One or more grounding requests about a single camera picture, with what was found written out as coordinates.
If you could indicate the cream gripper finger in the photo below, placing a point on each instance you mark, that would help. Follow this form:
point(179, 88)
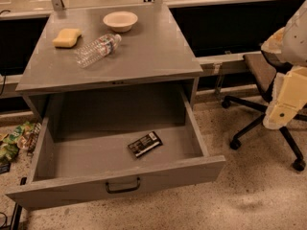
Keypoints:
point(274, 43)
point(289, 95)

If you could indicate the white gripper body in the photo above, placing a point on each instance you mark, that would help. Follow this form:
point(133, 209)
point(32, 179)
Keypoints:
point(295, 39)

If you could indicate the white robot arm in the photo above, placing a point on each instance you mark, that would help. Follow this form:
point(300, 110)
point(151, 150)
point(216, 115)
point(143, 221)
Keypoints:
point(294, 48)

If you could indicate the grey open top drawer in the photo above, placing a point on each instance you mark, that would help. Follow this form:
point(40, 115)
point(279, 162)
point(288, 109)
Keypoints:
point(83, 143)

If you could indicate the black office chair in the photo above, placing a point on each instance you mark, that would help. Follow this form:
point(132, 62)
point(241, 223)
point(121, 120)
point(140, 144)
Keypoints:
point(264, 68)

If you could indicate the white paper bowl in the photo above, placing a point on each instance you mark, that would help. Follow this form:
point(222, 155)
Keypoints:
point(120, 21)

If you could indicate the clear plastic water bottle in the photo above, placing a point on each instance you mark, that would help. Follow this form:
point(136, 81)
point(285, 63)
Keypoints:
point(97, 49)

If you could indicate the yellow sponge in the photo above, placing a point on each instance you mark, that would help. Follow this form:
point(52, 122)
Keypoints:
point(67, 38)

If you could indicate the green snack bags pile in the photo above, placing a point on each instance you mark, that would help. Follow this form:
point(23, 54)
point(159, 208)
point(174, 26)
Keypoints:
point(23, 137)

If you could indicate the black drawer handle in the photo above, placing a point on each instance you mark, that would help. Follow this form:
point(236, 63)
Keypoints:
point(123, 187)

